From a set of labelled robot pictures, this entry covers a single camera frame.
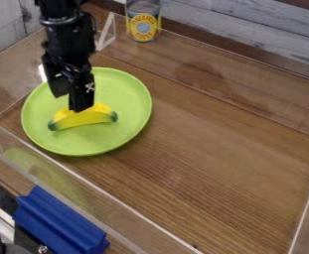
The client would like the clear acrylic corner bracket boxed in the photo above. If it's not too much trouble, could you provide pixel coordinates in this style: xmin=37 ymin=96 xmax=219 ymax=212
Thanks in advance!
xmin=93 ymin=13 xmax=115 ymax=52

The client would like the yellow labelled tin can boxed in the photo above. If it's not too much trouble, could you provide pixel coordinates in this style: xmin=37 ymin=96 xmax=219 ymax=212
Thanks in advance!
xmin=124 ymin=0 xmax=162 ymax=43

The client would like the green plastic plate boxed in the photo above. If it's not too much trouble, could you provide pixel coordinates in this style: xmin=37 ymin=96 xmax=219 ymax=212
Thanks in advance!
xmin=21 ymin=67 xmax=152 ymax=157

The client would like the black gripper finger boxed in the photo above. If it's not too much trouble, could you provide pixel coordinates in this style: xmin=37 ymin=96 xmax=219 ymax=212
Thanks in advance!
xmin=44 ymin=63 xmax=69 ymax=98
xmin=68 ymin=71 xmax=95 ymax=112

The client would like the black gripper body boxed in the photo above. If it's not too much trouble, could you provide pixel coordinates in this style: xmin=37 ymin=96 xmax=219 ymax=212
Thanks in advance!
xmin=40 ymin=11 xmax=95 ymax=78

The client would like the clear acrylic enclosure wall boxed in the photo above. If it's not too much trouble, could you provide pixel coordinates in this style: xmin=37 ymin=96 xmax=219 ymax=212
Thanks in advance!
xmin=0 ymin=126 xmax=203 ymax=254

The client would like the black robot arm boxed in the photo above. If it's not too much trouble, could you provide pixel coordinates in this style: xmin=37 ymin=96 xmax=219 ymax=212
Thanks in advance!
xmin=35 ymin=0 xmax=95 ymax=112

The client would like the blue plastic clamp block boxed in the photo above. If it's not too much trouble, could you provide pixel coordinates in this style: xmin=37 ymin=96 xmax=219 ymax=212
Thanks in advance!
xmin=13 ymin=186 xmax=110 ymax=254

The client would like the yellow toy banana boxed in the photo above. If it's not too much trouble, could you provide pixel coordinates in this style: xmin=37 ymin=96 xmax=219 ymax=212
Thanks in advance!
xmin=48 ymin=102 xmax=118 ymax=131

